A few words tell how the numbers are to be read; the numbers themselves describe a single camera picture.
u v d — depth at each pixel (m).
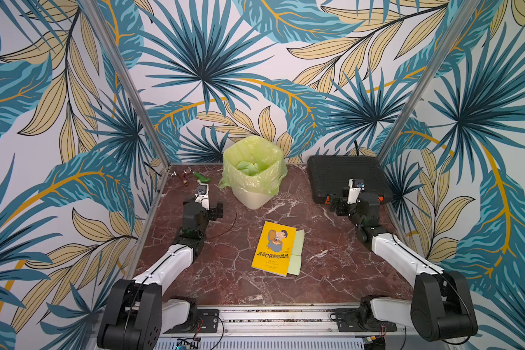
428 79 0.84
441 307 0.41
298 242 0.91
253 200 0.97
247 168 1.02
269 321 0.75
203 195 0.72
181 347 0.71
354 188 0.75
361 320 0.68
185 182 1.10
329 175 1.07
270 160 0.94
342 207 0.78
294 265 0.84
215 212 0.76
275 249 0.88
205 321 0.73
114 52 0.77
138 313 0.40
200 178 1.12
